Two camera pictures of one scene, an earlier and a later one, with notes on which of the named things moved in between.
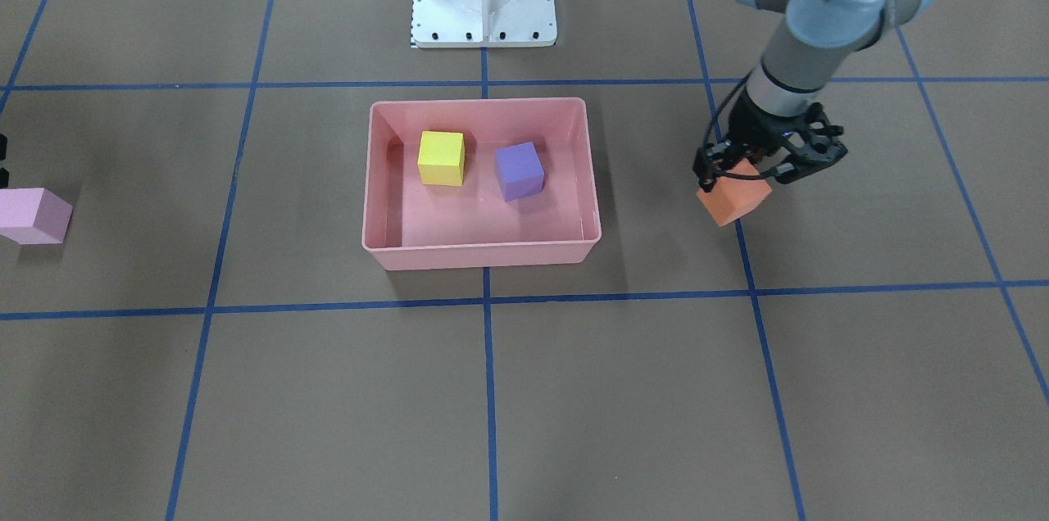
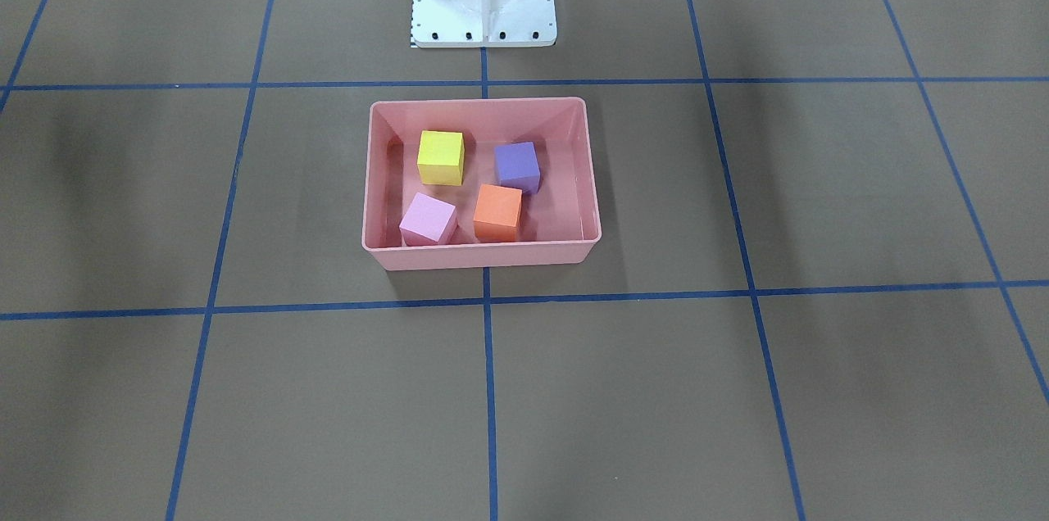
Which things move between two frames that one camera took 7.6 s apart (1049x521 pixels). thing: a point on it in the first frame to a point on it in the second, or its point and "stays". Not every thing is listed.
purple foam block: [519, 170] stays
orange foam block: [730, 198] to [497, 214]
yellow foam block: [442, 158] stays
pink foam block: [33, 215] to [429, 222]
